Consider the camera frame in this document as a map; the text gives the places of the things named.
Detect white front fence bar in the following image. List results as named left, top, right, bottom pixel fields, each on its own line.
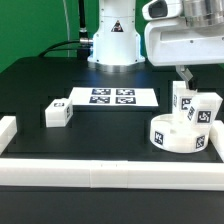
left=0, top=158, right=224, bottom=191

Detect white left fence bar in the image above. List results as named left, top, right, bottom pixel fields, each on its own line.
left=0, top=116, right=17, bottom=155

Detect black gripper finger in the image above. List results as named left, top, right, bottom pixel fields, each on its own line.
left=176, top=65, right=196, bottom=90

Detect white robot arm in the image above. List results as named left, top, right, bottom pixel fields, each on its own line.
left=88, top=0, right=224, bottom=89

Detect white marker sheet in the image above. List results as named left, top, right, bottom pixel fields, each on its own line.
left=69, top=87, right=158, bottom=107

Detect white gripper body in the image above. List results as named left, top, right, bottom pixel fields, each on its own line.
left=144, top=17, right=224, bottom=66

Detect black base cables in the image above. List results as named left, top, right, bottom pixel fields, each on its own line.
left=38, top=0, right=94, bottom=61

